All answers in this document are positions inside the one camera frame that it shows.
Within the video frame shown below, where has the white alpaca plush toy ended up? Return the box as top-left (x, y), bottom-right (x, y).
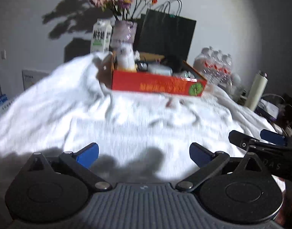
top-left (116, 43), bottom-right (137, 72)

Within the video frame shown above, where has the person's right hand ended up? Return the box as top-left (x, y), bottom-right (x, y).
top-left (279, 180), bottom-right (292, 228)

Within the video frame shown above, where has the cream thermos bottle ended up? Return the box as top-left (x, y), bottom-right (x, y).
top-left (244, 71), bottom-right (268, 112)

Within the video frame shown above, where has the white fluffy blanket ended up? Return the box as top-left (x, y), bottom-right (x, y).
top-left (0, 54), bottom-right (273, 196)

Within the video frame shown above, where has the pack of water bottles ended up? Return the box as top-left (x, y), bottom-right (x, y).
top-left (193, 47), bottom-right (233, 87)

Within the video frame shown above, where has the red cardboard box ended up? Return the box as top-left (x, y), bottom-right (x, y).
top-left (109, 51), bottom-right (207, 97)

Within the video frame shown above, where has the white panel with label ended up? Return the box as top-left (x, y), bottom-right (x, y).
top-left (22, 69), bottom-right (49, 90)

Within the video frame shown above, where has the blue white box stack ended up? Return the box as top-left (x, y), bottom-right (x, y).
top-left (0, 94), bottom-right (10, 116)

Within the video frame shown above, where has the white rectangular box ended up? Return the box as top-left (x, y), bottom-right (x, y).
top-left (147, 64), bottom-right (173, 76)

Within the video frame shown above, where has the white milk carton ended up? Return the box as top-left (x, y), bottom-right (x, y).
top-left (90, 19), bottom-right (112, 53)

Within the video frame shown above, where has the black paper shopping bag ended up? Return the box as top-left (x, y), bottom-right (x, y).
top-left (134, 0), bottom-right (197, 60)

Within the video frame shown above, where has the purple glass vase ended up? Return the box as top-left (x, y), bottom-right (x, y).
top-left (110, 20), bottom-right (138, 50)

